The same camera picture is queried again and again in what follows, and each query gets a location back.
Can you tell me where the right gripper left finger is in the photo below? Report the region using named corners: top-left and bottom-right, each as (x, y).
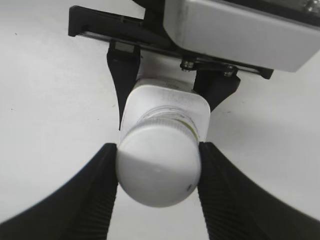
top-left (0, 143), bottom-right (118, 240)

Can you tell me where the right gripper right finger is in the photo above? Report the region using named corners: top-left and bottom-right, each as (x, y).
top-left (197, 142), bottom-right (320, 240)

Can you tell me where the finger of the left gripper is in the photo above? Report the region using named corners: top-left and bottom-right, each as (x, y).
top-left (192, 69), bottom-right (241, 112)
top-left (106, 41), bottom-right (141, 123)

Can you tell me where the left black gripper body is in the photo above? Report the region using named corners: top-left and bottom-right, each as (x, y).
top-left (68, 0), bottom-right (274, 79)

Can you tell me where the white meinianda bottle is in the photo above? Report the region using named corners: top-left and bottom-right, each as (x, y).
top-left (120, 63), bottom-right (211, 142)

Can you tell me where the white bottle cap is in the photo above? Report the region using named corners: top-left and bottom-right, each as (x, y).
top-left (116, 123), bottom-right (201, 208)

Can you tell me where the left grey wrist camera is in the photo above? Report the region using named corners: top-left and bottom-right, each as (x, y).
top-left (163, 0), bottom-right (320, 72)

